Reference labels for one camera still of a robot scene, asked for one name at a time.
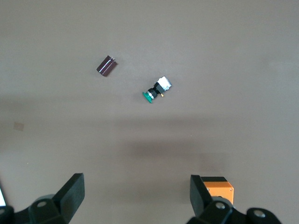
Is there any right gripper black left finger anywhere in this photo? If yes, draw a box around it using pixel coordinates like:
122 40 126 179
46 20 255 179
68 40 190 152
28 172 85 224

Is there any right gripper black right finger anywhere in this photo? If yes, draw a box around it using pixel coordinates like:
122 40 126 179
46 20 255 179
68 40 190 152
186 175 235 224

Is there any green push button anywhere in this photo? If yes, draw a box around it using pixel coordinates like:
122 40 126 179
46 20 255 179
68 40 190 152
142 75 172 104

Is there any orange box with black base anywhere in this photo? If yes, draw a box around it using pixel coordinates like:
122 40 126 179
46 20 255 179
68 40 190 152
200 176 235 206

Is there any dark purple capacitor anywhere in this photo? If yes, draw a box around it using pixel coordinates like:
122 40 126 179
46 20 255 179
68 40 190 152
96 55 118 78

